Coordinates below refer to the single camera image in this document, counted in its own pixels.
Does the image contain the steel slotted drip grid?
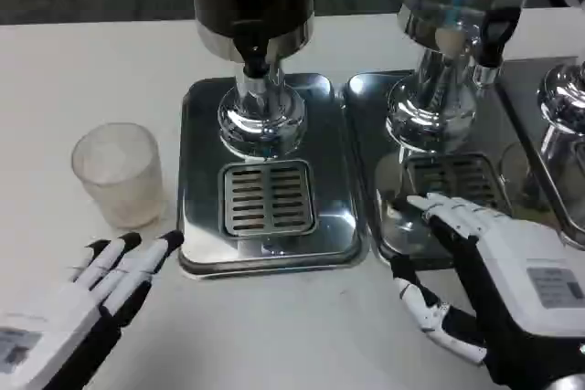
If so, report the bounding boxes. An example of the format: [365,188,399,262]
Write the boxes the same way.
[218,159,319,238]
[401,152,513,216]

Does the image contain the chrome dispenser stand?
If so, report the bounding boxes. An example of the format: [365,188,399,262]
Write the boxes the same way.
[537,63,585,199]

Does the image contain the clear ribbed glass cup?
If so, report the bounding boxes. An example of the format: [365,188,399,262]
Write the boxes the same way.
[70,121,165,230]

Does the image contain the clear tank drink dispenser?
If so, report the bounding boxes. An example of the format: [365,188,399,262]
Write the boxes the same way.
[385,0,543,153]

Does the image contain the steel drip tray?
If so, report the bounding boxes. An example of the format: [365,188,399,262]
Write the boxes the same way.
[495,57,585,249]
[342,70,520,270]
[176,72,370,278]

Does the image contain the black loop tap handle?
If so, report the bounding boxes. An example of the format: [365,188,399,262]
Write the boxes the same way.
[477,5,522,68]

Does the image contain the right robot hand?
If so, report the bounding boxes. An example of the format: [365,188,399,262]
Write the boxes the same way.
[388,193,585,390]

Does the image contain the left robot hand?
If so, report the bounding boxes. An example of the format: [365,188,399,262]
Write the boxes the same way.
[0,230,186,390]

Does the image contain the black tap with silver screw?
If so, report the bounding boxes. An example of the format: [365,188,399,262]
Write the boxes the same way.
[231,37,275,79]

